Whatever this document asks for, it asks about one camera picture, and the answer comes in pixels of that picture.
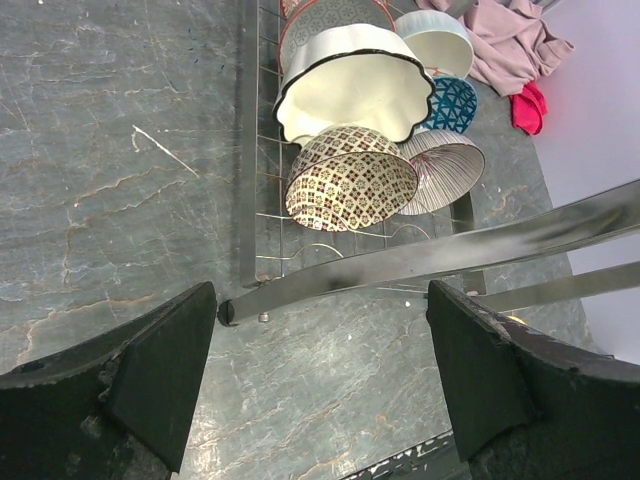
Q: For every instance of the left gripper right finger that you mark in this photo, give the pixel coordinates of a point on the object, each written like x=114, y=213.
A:
x=525, y=405

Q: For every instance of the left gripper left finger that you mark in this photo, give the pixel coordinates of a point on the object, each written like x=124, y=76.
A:
x=117, y=406

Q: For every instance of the stainless steel dish rack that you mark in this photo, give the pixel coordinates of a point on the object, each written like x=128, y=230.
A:
x=602, y=217

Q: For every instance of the brown cross patterned bowl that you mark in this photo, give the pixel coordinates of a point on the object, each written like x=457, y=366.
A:
x=348, y=177

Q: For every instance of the blue triangle patterned bowl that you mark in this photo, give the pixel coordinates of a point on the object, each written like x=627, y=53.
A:
x=454, y=105

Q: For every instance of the white scalloped bowl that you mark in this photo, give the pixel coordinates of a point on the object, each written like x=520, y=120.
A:
x=358, y=74

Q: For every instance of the plain white bowl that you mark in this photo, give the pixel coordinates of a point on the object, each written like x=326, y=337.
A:
x=439, y=41

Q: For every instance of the red patterned bowl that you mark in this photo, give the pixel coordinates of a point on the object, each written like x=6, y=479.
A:
x=288, y=7

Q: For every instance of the magenta cloth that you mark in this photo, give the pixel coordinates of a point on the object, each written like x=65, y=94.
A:
x=528, y=109

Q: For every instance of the dusty pink cloth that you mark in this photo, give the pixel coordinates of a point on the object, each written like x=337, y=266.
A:
x=513, y=45

